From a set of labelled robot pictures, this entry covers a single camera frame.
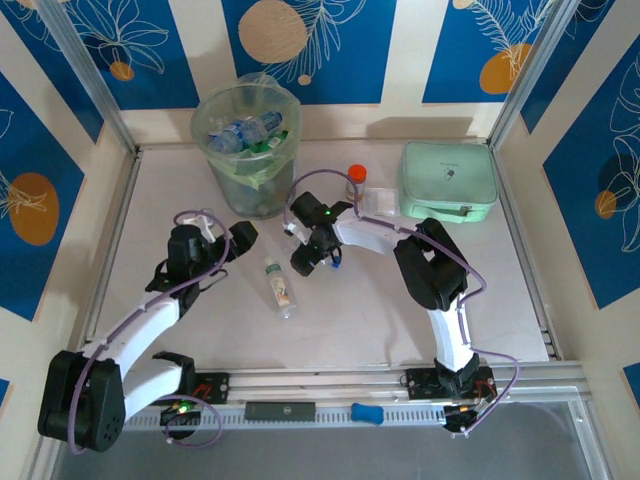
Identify clear bottle cream label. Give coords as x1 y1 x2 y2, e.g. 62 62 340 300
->
262 256 300 321

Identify clear plastic waste bin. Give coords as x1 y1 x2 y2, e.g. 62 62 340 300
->
189 72 303 221

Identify green plastic bin liner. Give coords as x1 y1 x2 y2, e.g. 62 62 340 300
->
189 72 303 190

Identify orange cap pill jar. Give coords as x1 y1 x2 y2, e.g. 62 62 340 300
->
346 164 370 202

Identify clear white gauze sachet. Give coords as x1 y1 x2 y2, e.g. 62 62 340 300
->
362 186 401 217

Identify mint green zip pouch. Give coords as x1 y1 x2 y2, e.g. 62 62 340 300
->
397 141 500 224

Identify black rectangular bar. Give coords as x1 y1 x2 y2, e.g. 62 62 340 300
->
243 401 317 421

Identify small electronics board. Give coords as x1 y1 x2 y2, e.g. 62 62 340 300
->
442 402 481 436
159 403 204 427

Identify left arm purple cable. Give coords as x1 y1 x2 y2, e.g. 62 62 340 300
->
67 209 236 456

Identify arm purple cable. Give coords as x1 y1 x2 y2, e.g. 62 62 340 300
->
282 169 524 436
67 209 236 456

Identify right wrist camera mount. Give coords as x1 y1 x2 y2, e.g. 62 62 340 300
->
282 223 310 247

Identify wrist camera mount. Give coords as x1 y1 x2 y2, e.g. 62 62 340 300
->
282 223 310 247
175 212 221 245

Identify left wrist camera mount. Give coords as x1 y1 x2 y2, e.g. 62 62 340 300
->
175 212 221 245

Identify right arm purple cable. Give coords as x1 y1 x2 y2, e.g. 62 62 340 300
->
282 169 524 436

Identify aluminium frame rail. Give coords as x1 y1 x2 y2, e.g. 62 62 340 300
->
74 147 145 372
492 144 564 362
42 360 594 416

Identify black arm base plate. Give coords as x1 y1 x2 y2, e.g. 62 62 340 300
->
405 367 496 401
137 372 231 407

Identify blue rubber handle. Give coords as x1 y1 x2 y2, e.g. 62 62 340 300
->
350 402 385 425

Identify grey slotted cable duct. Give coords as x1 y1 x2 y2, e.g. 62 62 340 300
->
62 403 581 434

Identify aluminium frame post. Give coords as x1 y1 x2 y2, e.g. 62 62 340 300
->
487 0 576 149
37 0 140 156

